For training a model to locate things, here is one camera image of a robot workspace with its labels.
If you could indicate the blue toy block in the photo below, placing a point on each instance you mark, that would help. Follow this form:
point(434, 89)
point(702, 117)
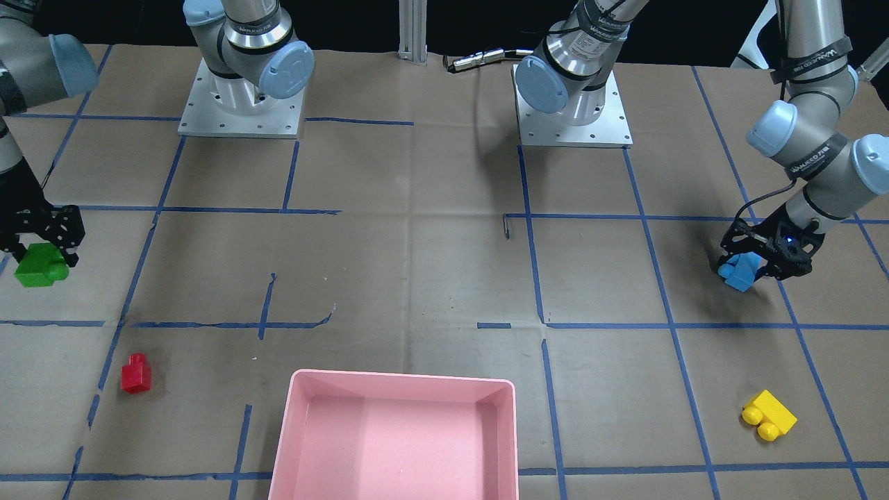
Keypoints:
point(740, 271)

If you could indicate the metal cable connector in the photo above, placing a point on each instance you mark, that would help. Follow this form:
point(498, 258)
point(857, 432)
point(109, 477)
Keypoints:
point(482, 59)

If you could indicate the pink plastic box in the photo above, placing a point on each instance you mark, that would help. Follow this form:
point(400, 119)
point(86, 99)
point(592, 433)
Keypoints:
point(366, 435)

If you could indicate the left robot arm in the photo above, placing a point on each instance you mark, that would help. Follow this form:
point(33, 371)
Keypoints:
point(798, 132)

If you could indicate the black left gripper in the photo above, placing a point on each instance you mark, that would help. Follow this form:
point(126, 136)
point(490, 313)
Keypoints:
point(765, 232)

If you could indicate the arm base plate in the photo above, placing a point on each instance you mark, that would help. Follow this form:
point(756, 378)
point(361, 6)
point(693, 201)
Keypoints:
point(597, 122)
point(234, 108)

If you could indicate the red toy block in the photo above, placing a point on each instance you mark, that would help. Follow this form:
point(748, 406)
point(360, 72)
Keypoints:
point(136, 374)

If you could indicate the green toy block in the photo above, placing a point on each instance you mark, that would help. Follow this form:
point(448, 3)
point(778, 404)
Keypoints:
point(42, 266)

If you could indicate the yellow toy block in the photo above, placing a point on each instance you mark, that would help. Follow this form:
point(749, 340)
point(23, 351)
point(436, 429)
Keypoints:
point(768, 415)

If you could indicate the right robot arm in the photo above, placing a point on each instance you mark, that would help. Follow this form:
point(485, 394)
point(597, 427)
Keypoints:
point(251, 42)

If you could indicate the aluminium frame post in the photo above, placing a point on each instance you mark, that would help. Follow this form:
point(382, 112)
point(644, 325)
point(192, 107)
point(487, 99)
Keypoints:
point(412, 31)

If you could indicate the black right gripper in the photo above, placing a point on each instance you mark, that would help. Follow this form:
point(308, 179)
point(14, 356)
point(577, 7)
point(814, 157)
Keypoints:
point(21, 192)

